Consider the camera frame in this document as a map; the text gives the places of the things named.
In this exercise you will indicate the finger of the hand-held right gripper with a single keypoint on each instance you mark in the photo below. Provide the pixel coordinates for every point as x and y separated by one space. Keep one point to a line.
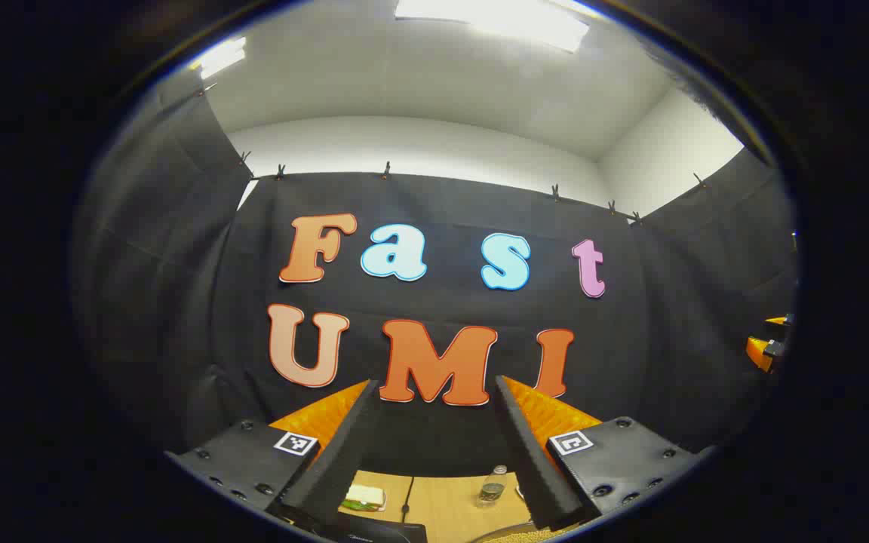
778 320
760 353

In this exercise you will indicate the black induction cooktop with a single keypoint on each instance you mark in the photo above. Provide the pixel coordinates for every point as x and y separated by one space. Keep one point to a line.
374 534

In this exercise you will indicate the row of black clips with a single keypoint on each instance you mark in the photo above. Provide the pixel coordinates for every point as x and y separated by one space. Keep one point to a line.
386 170

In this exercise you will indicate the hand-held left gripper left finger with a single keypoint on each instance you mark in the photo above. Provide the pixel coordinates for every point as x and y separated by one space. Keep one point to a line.
340 467

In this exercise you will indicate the clear plastic water bottle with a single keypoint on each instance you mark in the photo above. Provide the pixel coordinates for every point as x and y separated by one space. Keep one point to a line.
492 489

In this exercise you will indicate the ceiling light panel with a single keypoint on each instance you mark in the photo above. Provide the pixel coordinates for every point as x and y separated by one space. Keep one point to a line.
221 58

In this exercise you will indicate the pile of soybeans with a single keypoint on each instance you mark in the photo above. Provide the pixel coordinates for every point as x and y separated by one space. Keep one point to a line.
548 537

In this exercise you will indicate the sandwich with lettuce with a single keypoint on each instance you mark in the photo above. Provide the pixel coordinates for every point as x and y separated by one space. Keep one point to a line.
365 495

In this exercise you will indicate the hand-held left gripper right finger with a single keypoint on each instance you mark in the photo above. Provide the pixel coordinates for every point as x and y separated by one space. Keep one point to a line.
529 460

